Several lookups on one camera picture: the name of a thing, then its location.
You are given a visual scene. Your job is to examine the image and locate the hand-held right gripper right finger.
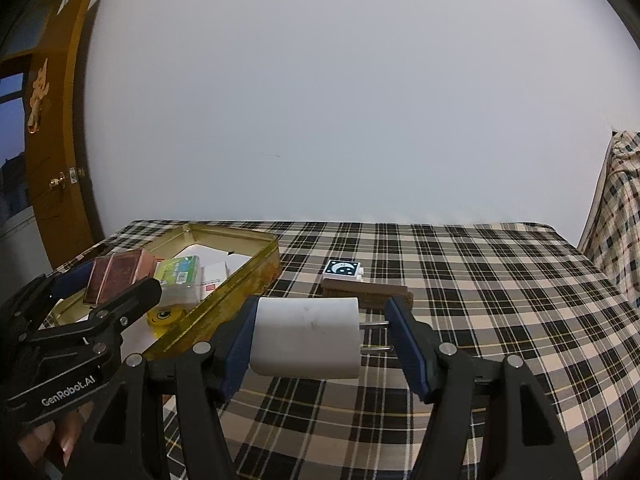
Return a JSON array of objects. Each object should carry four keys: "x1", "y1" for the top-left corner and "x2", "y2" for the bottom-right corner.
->
[{"x1": 384, "y1": 296, "x2": 585, "y2": 480}]

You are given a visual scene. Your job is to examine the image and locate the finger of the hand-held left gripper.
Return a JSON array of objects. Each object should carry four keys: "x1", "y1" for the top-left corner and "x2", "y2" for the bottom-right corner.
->
[
  {"x1": 47, "y1": 262, "x2": 97, "y2": 302},
  {"x1": 39, "y1": 278, "x2": 163, "y2": 349}
]

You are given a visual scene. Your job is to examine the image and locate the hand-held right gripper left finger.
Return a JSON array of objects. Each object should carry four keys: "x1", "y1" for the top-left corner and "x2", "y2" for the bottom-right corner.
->
[{"x1": 62, "y1": 296, "x2": 264, "y2": 480}]

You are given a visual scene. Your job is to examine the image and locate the copper pink square box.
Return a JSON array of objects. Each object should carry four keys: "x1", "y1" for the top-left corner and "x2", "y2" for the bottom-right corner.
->
[{"x1": 82, "y1": 250, "x2": 159, "y2": 307}]

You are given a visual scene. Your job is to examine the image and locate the green printed packet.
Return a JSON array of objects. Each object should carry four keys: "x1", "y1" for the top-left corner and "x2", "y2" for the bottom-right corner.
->
[{"x1": 152, "y1": 255, "x2": 203, "y2": 311}]

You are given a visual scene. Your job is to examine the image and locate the gold metal tin box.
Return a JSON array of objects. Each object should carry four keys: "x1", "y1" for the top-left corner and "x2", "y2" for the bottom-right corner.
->
[{"x1": 50, "y1": 222, "x2": 281, "y2": 361}]

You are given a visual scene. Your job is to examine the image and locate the white charger plug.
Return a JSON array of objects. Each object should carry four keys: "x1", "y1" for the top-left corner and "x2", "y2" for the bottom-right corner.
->
[{"x1": 250, "y1": 296, "x2": 392, "y2": 380}]

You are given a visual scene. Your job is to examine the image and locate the person's left hand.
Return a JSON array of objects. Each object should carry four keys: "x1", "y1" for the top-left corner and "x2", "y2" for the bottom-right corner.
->
[{"x1": 21, "y1": 401, "x2": 97, "y2": 467}]

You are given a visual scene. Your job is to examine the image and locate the yellow toy with face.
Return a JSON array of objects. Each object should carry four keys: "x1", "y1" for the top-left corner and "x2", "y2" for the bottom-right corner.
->
[{"x1": 145, "y1": 307, "x2": 185, "y2": 339}]

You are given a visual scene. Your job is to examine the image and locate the white box with red label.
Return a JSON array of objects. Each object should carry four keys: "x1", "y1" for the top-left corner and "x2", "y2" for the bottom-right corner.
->
[{"x1": 200, "y1": 261, "x2": 230, "y2": 302}]

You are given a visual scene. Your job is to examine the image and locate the brown flat box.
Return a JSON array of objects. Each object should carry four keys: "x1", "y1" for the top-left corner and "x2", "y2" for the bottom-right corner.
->
[{"x1": 320, "y1": 278, "x2": 415, "y2": 312}]

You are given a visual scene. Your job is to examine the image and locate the white paper liner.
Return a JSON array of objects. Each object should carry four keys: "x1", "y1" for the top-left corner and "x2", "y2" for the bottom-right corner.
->
[{"x1": 172, "y1": 244, "x2": 253, "y2": 275}]

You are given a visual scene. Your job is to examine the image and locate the plaid tablecloth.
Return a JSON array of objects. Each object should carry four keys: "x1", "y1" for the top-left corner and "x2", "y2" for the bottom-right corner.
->
[{"x1": 47, "y1": 219, "x2": 640, "y2": 480}]

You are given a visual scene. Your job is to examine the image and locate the blue moon print block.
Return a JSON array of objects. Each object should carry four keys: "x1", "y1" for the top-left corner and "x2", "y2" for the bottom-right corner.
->
[{"x1": 321, "y1": 259, "x2": 365, "y2": 281}]

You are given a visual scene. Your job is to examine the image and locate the window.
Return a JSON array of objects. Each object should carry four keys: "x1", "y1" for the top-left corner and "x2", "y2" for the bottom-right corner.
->
[{"x1": 0, "y1": 72, "x2": 32, "y2": 227}]

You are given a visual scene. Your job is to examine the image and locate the wooden door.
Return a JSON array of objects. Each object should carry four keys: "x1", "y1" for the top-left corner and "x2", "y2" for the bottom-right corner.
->
[{"x1": 22, "y1": 0, "x2": 107, "y2": 272}]

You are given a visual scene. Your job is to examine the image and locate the gold door ornament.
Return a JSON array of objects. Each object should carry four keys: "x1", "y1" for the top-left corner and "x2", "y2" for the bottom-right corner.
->
[{"x1": 27, "y1": 57, "x2": 51, "y2": 135}]

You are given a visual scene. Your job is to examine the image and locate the plaid hanging cloth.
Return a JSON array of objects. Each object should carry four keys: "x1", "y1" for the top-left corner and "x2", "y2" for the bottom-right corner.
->
[{"x1": 577, "y1": 130, "x2": 640, "y2": 312}]

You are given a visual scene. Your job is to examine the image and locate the brass door handle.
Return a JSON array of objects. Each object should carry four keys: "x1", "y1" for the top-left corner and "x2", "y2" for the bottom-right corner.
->
[{"x1": 47, "y1": 166, "x2": 86, "y2": 192}]

